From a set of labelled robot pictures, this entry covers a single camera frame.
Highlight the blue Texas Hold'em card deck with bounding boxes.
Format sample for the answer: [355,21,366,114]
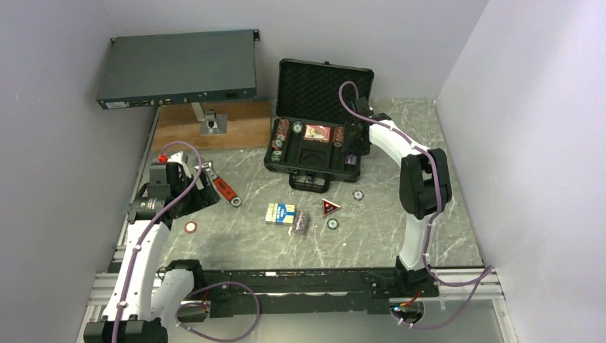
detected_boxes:
[265,203,296,226]

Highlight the green chip in case top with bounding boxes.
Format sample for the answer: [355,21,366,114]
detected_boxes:
[292,121,304,134]

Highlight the red card deck in case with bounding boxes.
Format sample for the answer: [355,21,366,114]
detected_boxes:
[304,124,332,143]

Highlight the grey rack-mount network switch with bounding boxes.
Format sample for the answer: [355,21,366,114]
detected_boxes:
[95,29,260,109]

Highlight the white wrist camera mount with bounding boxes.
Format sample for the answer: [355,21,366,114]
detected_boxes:
[157,151,194,179]

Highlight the green 20 poker chip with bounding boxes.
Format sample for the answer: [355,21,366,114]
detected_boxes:
[327,218,339,230]

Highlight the wooden board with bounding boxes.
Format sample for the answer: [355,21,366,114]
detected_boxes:
[151,101,272,151]

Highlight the grey metal stand bracket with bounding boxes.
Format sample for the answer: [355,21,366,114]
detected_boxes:
[191,102,227,135]

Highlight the red-handled adjustable wrench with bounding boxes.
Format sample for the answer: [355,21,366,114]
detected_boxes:
[202,161,242,207]

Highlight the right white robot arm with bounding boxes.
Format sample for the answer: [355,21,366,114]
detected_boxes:
[339,98,452,297]

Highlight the purple poker chip stack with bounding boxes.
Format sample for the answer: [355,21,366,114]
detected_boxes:
[344,154,358,166]

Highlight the red chip stack left column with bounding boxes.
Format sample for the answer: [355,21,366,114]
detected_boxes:
[271,119,289,150]

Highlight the green chips in case bottom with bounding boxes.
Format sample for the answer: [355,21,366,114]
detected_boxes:
[270,150,283,161]

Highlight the black poker set case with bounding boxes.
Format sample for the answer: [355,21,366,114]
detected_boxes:
[264,59,374,193]

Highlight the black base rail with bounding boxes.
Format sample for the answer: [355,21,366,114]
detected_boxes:
[190,267,439,318]

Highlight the brown chip stack in case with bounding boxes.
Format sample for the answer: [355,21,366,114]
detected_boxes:
[332,126,345,148]

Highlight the dark poker chip stack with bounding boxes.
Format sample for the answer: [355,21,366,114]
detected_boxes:
[289,210,310,236]

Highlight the red 5 poker chip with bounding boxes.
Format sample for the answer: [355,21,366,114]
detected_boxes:
[184,222,197,234]

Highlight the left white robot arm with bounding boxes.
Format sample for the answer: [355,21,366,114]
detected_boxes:
[83,157,220,342]

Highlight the red triangular all-in button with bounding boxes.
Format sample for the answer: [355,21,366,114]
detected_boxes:
[322,199,342,217]

